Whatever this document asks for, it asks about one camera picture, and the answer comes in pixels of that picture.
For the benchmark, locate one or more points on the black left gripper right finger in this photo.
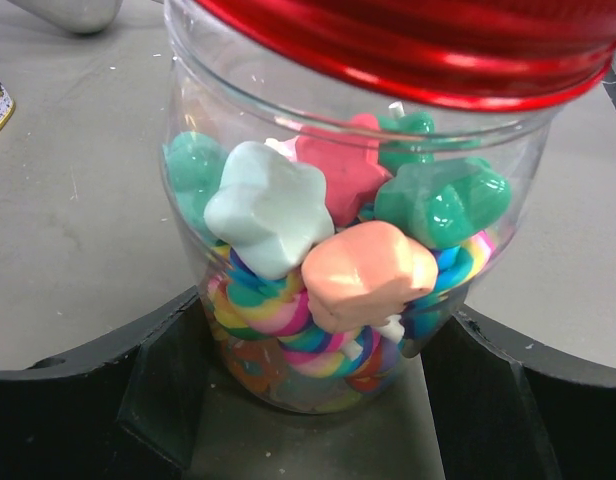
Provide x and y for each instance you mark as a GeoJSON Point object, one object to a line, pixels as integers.
{"type": "Point", "coordinates": [506, 406]}

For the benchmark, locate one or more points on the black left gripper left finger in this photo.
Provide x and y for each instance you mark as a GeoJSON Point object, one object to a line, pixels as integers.
{"type": "Point", "coordinates": [123, 406]}

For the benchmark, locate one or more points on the clear plastic jar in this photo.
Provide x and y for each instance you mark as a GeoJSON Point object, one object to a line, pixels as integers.
{"type": "Point", "coordinates": [332, 230]}

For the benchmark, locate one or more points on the red jar lid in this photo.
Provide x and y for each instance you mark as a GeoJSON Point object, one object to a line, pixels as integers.
{"type": "Point", "coordinates": [483, 56]}

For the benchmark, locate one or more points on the silver metal scoop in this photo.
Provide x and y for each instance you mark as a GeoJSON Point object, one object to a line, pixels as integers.
{"type": "Point", "coordinates": [82, 17]}

